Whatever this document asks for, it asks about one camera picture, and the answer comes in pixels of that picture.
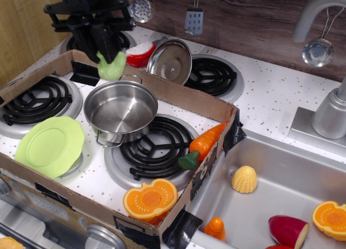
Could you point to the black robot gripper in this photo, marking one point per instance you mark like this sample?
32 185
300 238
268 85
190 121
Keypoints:
105 16

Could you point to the light green toy broccoli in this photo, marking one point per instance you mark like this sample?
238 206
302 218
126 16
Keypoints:
114 70

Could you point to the stainless steel pot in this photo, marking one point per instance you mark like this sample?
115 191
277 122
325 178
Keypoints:
120 111

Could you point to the steel pot lid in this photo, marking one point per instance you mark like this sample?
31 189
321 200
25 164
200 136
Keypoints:
172 60

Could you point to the red white toy cheese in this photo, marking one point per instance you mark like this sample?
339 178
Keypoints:
139 55

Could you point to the hanging steel strainer spoon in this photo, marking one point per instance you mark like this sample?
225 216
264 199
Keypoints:
141 11

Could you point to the front left black burner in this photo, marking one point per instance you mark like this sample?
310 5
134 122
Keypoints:
53 96

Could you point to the hanging grey slotted spatula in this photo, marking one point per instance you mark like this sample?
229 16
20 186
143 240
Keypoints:
194 20

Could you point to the light green plastic plate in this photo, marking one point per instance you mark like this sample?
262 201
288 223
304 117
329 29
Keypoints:
52 146

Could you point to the back right black burner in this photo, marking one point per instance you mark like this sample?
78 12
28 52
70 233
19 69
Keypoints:
217 77

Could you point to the front right black burner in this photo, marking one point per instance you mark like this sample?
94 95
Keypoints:
153 156

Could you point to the brown cardboard fence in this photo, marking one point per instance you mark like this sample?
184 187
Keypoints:
42 212

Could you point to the orange pumpkin half in fence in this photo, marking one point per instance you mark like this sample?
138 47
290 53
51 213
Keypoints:
151 202

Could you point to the silver stove knob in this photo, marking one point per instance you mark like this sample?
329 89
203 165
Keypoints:
100 237

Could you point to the yellow toy corn piece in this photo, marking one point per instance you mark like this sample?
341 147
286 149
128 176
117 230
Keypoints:
244 180

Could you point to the yellow toy at bottom left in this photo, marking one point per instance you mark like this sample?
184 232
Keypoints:
10 243

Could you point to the small orange toy carrot piece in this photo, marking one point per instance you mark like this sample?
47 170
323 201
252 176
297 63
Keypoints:
215 228

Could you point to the hanging steel ladle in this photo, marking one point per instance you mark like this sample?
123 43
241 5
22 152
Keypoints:
319 51

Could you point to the silver sink basin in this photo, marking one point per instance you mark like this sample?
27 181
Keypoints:
290 182

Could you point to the purple toy eggplant half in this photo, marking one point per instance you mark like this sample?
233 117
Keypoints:
288 231

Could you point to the red toy at bottom edge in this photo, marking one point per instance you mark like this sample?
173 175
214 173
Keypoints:
278 247

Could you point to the orange pumpkin half in sink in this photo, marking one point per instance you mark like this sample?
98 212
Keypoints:
329 218

